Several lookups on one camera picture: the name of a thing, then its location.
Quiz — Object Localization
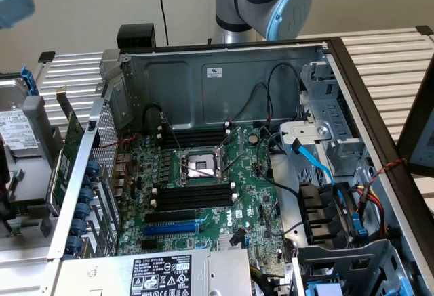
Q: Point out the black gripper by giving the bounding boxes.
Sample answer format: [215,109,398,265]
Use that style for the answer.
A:
[0,139,15,238]

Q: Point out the green RAM stick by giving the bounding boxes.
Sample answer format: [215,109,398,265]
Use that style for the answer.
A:
[8,200,47,216]

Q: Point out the silver hard disk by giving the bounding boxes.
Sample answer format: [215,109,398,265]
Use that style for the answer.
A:
[0,74,44,161]

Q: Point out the grey parts rack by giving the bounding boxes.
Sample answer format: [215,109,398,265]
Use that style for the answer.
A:
[0,94,67,253]

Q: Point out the green graphics card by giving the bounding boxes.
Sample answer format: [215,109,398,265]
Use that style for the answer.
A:
[45,85,86,216]

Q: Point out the metal rear port stack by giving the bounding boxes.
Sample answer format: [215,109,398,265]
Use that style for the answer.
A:
[113,152,132,199]

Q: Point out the silver power supply with label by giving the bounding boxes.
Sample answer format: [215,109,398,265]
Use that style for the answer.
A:
[52,247,253,296]

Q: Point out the short black expansion slot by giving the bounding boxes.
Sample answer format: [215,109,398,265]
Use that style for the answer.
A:
[140,239,161,252]

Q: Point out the long black expansion slot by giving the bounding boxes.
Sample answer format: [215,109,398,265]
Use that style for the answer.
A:
[144,209,198,225]

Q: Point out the blue expansion slot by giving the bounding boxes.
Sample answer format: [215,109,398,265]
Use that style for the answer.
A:
[142,223,200,238]

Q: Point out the black box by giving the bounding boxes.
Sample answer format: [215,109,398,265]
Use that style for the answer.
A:
[117,23,157,49]

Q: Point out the metal CPU socket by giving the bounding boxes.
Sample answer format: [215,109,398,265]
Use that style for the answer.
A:
[174,148,228,186]

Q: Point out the silver finned heatsink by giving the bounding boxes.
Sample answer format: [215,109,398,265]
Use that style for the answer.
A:
[218,232,248,251]

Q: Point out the open silver black PC case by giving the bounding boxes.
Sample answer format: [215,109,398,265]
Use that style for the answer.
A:
[47,37,434,296]

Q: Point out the green motherboard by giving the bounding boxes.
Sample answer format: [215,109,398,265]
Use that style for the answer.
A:
[115,123,298,287]

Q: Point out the black plastic fan shroud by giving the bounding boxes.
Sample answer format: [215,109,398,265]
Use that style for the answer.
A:
[297,181,352,247]

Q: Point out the silver metal disk bay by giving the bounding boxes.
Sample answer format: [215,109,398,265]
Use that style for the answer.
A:
[279,61,372,179]

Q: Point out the blue plastic block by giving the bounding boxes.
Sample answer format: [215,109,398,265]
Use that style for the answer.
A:
[307,282,344,296]

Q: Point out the grey metal drive cage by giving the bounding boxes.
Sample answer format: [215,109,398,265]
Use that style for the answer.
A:
[292,238,413,296]

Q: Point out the dark framed grey panel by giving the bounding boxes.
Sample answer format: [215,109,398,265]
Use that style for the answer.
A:
[395,68,434,177]

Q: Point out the blue plastic disk bracket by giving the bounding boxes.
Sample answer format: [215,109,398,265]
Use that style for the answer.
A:
[19,65,37,96]

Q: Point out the thin red wire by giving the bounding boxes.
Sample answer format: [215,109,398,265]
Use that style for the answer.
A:
[117,133,141,152]

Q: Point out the short black looped wire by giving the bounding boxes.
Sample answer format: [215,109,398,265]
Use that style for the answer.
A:
[143,104,168,131]

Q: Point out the thin wire locking lever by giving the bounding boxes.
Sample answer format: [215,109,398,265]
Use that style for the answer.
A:
[165,122,186,154]
[177,162,220,179]

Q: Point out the thin black wall cable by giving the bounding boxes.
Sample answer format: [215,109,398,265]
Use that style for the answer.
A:
[155,0,170,45]

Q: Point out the metal socket cover frame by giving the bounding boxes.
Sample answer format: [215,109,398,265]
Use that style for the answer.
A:
[216,125,247,177]

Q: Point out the thin black fan wire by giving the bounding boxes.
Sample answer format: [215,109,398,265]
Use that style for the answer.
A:
[226,82,274,124]

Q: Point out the long thin black wire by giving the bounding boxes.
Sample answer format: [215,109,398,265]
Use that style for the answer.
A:
[256,125,303,197]

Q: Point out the blue flat data wire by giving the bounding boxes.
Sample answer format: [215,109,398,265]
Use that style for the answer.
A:
[290,138,340,188]

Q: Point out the coloured power wire bundle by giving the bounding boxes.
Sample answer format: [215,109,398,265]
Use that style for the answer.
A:
[349,181,389,240]

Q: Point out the red black twisted wire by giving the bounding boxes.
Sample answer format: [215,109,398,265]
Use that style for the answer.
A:
[369,158,409,179]

